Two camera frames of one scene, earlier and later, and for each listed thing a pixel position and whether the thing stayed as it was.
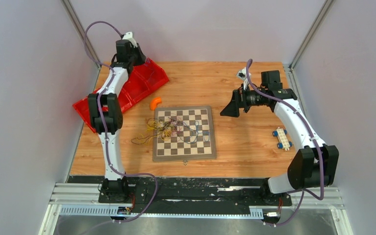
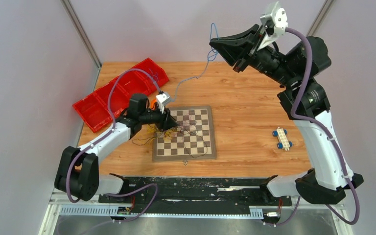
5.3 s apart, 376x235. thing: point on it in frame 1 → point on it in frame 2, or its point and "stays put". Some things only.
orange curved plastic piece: (154, 102) stays put
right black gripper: (232, 109) → (238, 48)
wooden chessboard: (184, 133) stays put
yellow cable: (165, 134) stays put
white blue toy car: (284, 143) stays put
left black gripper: (142, 58) → (167, 121)
